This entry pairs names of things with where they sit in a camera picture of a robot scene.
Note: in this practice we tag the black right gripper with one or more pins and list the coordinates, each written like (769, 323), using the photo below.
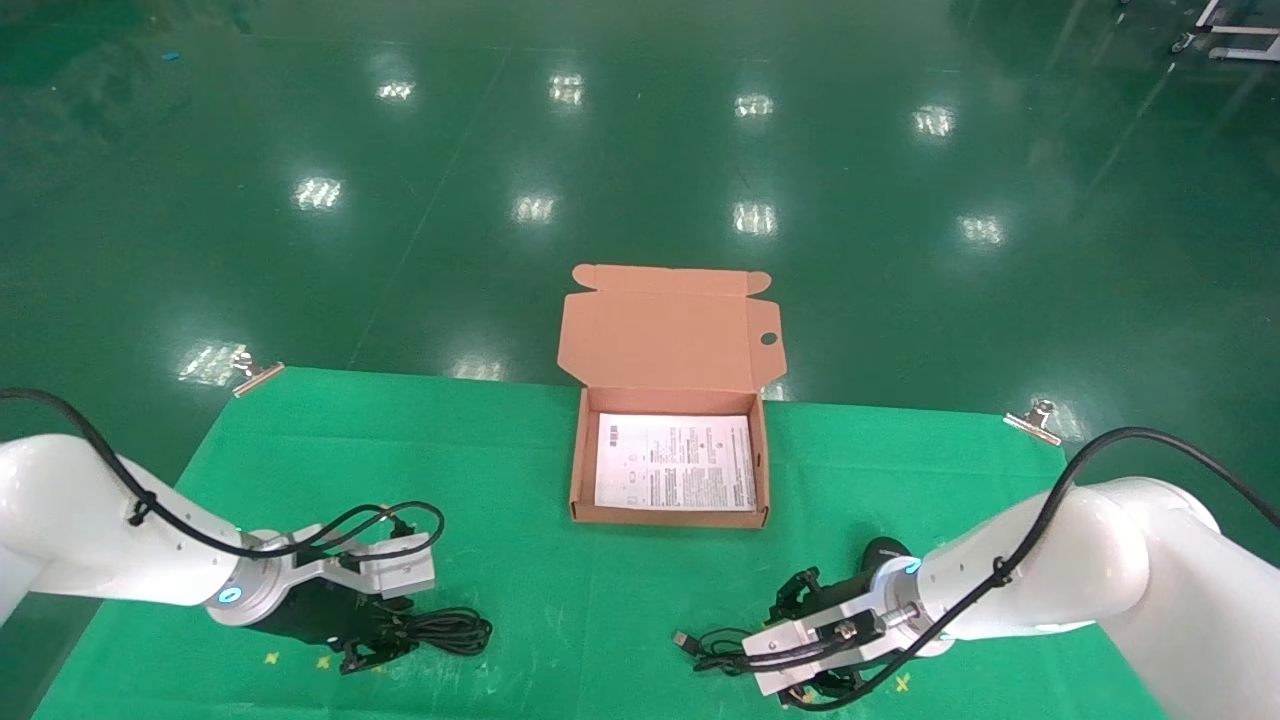
(845, 598)

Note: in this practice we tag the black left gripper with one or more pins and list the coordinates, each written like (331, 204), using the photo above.
(320, 612)

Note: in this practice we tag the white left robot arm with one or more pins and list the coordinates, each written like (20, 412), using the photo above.
(70, 530)

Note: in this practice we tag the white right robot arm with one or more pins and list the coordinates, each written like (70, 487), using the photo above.
(1100, 570)

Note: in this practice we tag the brown cardboard mailer box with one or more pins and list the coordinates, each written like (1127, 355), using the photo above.
(670, 340)

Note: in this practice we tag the green table cloth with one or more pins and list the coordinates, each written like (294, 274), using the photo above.
(500, 480)

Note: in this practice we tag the white printed instruction sheet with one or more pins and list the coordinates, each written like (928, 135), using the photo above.
(675, 462)

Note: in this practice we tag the metal binder clip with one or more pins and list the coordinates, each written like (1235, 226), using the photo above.
(1030, 422)
(255, 378)

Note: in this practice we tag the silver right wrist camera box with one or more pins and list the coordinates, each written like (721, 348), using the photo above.
(810, 645)

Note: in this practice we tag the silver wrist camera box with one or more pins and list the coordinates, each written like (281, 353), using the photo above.
(810, 645)
(385, 570)

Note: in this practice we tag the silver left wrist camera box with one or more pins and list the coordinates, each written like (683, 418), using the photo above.
(385, 570)

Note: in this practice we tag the white frame with caster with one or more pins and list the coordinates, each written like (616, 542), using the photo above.
(1235, 35)

